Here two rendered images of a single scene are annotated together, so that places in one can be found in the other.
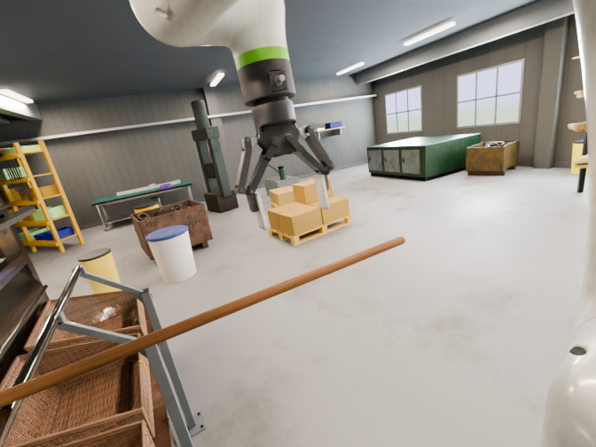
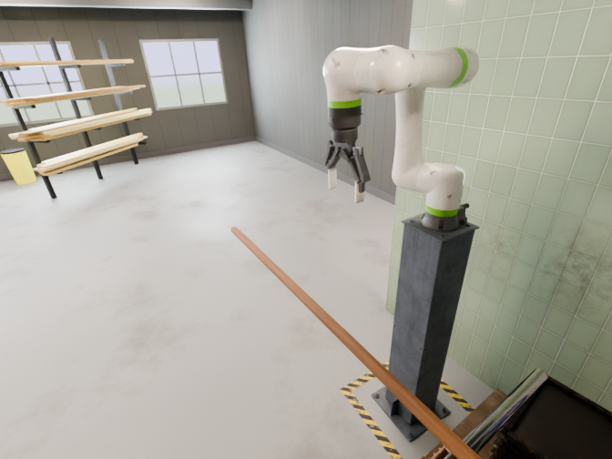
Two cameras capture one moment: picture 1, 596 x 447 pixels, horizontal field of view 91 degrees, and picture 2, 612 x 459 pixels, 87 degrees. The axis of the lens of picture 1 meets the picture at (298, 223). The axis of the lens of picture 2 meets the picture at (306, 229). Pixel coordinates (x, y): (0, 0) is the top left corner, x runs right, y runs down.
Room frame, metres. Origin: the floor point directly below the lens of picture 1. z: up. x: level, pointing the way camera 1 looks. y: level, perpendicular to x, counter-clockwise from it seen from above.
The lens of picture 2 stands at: (0.78, 0.95, 1.84)
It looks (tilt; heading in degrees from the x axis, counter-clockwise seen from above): 28 degrees down; 264
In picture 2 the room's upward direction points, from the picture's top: 3 degrees counter-clockwise
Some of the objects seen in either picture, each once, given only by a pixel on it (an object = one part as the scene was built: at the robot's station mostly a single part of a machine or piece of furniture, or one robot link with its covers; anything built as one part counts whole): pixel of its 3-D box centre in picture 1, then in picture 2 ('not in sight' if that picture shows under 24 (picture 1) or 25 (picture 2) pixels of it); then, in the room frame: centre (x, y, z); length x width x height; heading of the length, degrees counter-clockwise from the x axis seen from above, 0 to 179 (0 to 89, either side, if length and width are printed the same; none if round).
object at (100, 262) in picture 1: (102, 274); not in sight; (3.42, 2.52, 0.29); 0.36 x 0.36 x 0.57
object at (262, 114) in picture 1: (277, 129); (344, 142); (0.56, 0.01, 1.62); 0.08 x 0.07 x 0.09; 115
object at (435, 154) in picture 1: (419, 156); not in sight; (8.04, -3.60, 0.42); 2.12 x 1.94 x 0.84; 22
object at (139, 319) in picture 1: (96, 322); not in sight; (1.54, 1.28, 0.72); 0.56 x 0.49 x 0.28; 28
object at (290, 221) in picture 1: (308, 207); not in sight; (4.68, -0.20, 0.37); 1.32 x 1.00 x 0.74; 110
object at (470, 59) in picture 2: not in sight; (453, 67); (0.17, -0.14, 1.79); 0.18 x 0.13 x 0.12; 39
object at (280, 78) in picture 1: (268, 85); (345, 116); (0.55, 0.01, 1.69); 0.12 x 0.09 x 0.06; 24
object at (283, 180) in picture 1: (277, 177); not in sight; (7.84, 0.35, 0.48); 0.99 x 0.79 x 0.97; 22
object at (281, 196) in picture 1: (296, 196); not in sight; (6.52, -0.07, 0.20); 1.17 x 0.86 x 0.41; 112
